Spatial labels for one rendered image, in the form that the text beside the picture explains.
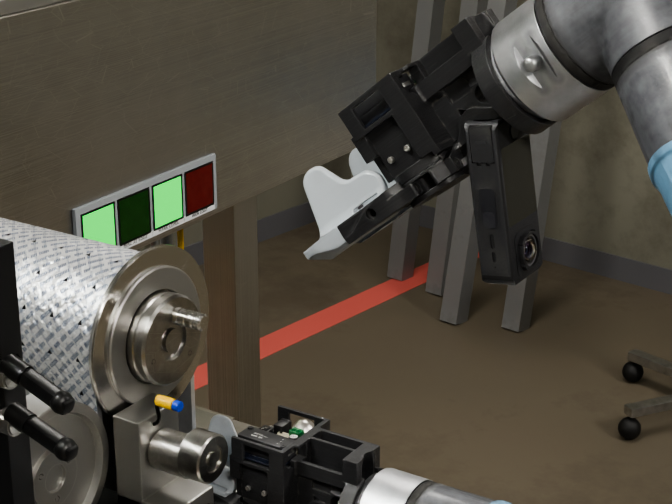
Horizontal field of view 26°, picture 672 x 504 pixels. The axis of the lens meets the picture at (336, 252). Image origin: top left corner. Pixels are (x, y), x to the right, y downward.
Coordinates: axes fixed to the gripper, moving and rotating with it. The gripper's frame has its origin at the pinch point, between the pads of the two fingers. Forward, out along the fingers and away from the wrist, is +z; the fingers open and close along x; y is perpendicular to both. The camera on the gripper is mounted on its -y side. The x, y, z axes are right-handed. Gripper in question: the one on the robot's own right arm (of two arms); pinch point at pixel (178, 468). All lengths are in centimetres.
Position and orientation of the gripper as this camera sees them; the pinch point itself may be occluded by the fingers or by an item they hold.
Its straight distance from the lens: 131.2
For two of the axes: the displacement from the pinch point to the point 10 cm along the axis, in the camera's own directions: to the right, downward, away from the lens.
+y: 0.0, -9.4, -3.5
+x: -5.4, 3.0, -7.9
